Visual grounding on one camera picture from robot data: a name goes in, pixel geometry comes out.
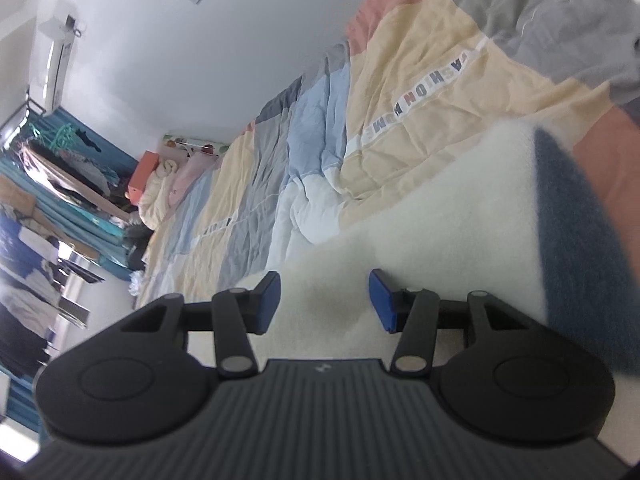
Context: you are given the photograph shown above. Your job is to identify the cream blue-striped fuzzy sweater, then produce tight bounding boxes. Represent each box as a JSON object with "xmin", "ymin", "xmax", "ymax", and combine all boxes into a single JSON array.
[{"xmin": 185, "ymin": 119, "xmax": 640, "ymax": 461}]

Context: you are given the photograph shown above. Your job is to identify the orange box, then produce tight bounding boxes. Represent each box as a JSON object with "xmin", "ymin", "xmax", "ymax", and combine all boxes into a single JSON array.
[{"xmin": 127, "ymin": 150, "xmax": 162, "ymax": 207}]

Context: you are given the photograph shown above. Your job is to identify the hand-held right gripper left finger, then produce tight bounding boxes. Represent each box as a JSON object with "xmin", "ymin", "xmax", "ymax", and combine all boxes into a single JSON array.
[{"xmin": 117, "ymin": 271, "xmax": 282, "ymax": 377}]

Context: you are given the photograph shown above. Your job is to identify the cream rolled blanket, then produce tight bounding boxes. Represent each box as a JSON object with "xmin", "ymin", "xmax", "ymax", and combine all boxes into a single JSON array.
[{"xmin": 137, "ymin": 159, "xmax": 180, "ymax": 227}]

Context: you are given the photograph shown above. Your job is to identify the pink folded blanket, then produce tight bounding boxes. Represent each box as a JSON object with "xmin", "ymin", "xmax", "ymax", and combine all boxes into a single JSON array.
[{"xmin": 167, "ymin": 152, "xmax": 217, "ymax": 207}]

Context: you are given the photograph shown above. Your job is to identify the hanging clothes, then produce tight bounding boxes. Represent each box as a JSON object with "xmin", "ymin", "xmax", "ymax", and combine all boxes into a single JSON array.
[{"xmin": 0, "ymin": 120, "xmax": 138, "ymax": 376}]

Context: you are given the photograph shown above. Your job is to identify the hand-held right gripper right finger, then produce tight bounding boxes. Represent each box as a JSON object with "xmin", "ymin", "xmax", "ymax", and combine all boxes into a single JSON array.
[{"xmin": 368, "ymin": 269, "xmax": 543, "ymax": 375}]

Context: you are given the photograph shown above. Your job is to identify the white air conditioner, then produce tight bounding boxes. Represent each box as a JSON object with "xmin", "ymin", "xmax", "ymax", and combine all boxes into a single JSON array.
[{"xmin": 29, "ymin": 0, "xmax": 85, "ymax": 112}]

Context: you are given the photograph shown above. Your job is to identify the pastel patchwork quilt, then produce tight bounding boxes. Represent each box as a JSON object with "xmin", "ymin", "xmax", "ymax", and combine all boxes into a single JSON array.
[{"xmin": 131, "ymin": 0, "xmax": 640, "ymax": 311}]

